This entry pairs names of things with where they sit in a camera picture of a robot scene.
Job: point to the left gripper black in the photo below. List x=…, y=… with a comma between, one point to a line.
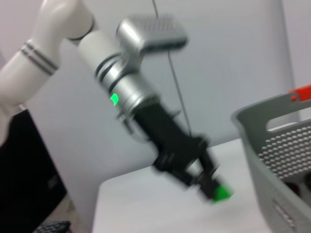
x=165, y=136

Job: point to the green two-stud brick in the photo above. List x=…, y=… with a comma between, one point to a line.
x=222, y=193

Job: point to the grey perforated storage bin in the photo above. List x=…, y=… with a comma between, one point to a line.
x=267, y=170

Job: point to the small dark clay cup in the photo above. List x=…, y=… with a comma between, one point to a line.
x=295, y=188

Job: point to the black perforated flat item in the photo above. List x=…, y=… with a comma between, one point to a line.
x=53, y=227

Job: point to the left wrist camera housing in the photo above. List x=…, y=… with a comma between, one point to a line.
x=150, y=31

